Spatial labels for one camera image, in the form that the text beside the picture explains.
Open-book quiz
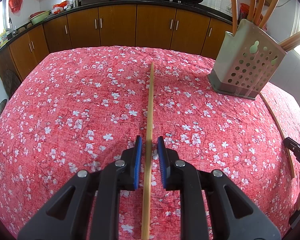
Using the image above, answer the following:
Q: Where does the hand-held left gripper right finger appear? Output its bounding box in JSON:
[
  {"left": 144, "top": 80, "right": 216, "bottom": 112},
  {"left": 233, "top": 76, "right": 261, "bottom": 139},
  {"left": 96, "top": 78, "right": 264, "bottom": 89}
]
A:
[{"left": 157, "top": 136, "right": 282, "bottom": 240}]

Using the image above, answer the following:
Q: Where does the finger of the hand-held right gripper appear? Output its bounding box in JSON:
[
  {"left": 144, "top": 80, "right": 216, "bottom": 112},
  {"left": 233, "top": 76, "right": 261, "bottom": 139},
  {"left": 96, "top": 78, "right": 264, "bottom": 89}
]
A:
[{"left": 283, "top": 136, "right": 300, "bottom": 173}]

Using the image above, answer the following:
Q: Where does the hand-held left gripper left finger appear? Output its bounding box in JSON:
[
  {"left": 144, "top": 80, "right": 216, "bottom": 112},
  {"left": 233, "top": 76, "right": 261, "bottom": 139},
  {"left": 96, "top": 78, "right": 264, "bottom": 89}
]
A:
[{"left": 17, "top": 135, "right": 143, "bottom": 240}]

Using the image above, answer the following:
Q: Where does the grey perforated chopstick holder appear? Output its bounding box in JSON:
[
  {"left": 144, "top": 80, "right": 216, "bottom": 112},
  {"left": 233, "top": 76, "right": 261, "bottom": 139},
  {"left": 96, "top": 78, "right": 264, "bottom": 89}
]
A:
[{"left": 207, "top": 19, "right": 288, "bottom": 101}]

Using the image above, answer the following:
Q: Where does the red floral tablecloth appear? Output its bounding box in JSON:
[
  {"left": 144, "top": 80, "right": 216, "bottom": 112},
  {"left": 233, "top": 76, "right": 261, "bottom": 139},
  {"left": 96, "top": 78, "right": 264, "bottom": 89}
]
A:
[{"left": 0, "top": 45, "right": 300, "bottom": 240}]

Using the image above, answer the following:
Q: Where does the brown wooden base cabinet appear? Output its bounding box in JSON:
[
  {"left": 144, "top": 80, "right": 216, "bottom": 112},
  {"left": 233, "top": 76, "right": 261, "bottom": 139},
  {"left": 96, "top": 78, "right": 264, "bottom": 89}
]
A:
[
  {"left": 43, "top": 4, "right": 234, "bottom": 58},
  {"left": 0, "top": 25, "right": 50, "bottom": 82}
]

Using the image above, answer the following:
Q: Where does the round dark board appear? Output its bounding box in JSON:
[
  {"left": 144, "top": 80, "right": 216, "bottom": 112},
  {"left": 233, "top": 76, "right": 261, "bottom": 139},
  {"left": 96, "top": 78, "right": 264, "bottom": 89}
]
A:
[{"left": 0, "top": 99, "right": 8, "bottom": 120}]

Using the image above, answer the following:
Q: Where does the red plastic bag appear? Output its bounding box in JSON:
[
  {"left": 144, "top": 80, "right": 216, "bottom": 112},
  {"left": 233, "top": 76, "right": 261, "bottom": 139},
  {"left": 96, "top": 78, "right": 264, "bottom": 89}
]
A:
[{"left": 239, "top": 3, "right": 252, "bottom": 20}]

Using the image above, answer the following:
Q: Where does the black kitchen countertop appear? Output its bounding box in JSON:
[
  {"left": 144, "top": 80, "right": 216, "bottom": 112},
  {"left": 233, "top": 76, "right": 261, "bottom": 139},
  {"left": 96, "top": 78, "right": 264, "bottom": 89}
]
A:
[{"left": 0, "top": 0, "right": 237, "bottom": 61}]

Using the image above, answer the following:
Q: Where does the gas stove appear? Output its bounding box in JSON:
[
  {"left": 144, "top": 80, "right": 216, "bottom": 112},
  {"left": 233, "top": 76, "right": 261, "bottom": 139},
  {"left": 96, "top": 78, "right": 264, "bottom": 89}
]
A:
[{"left": 141, "top": 0, "right": 206, "bottom": 6}]

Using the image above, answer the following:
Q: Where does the green basin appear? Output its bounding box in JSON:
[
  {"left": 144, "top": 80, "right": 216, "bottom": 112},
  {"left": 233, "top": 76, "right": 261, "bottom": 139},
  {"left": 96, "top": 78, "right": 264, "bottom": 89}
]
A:
[{"left": 29, "top": 10, "right": 52, "bottom": 25}]

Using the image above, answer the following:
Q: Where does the metal sink faucet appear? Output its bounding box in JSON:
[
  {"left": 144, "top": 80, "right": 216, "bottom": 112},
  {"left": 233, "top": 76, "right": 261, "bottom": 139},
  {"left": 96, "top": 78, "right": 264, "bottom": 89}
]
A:
[{"left": 9, "top": 17, "right": 17, "bottom": 35}]

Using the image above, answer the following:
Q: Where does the red wall hanging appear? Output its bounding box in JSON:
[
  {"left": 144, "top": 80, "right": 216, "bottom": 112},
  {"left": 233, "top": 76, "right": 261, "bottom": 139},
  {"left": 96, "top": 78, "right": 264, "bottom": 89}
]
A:
[{"left": 9, "top": 0, "right": 25, "bottom": 13}]

